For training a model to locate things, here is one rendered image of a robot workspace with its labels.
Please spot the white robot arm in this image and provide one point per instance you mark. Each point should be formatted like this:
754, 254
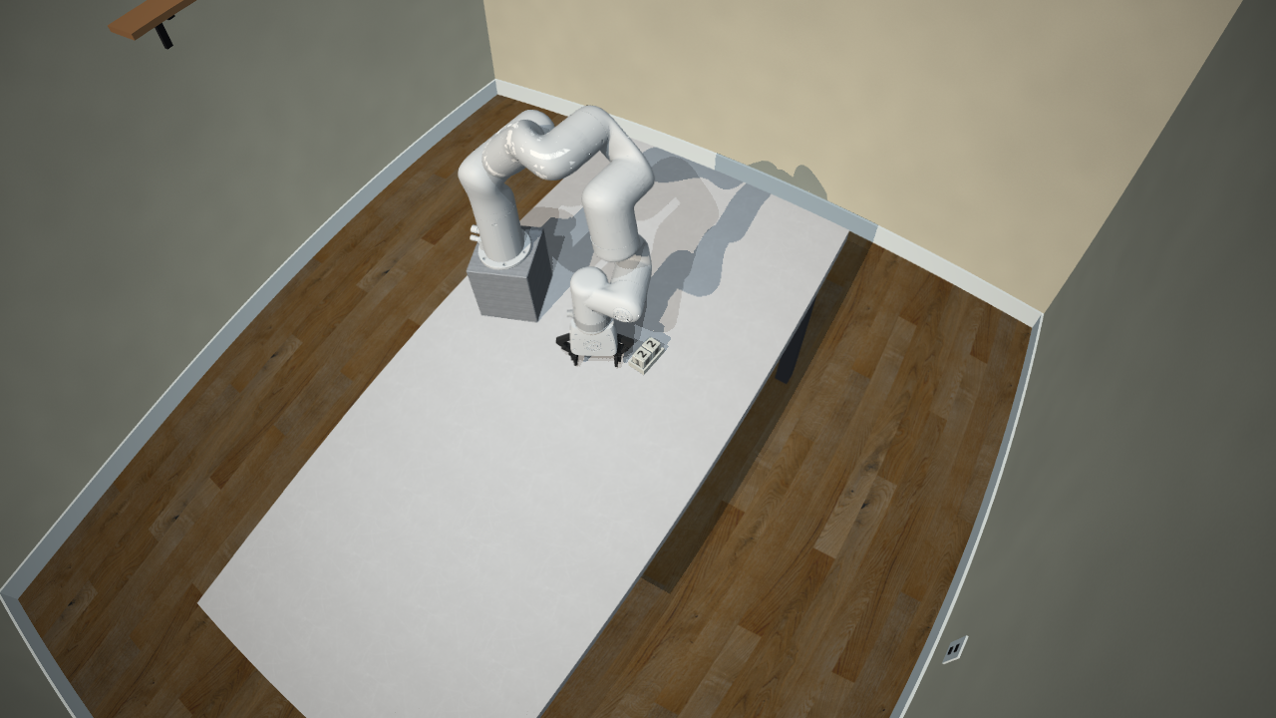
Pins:
608, 202

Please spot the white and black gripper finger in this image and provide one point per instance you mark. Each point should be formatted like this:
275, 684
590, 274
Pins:
622, 348
562, 342

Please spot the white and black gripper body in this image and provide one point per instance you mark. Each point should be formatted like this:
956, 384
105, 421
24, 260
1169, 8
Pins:
601, 343

